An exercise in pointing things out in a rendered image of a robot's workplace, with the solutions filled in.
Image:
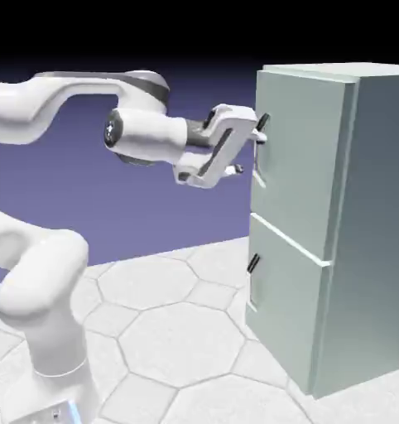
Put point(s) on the pale green cabinet door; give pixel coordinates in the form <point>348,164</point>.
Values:
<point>285,318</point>
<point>302,165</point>

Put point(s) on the pale green cabinet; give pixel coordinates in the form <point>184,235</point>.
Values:
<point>378,232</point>

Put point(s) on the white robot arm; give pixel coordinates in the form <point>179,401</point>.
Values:
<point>143,132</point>

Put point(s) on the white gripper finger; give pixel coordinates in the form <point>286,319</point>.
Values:
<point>232,170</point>
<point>257,135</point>

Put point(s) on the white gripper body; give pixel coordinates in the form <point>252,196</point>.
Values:
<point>240,122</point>

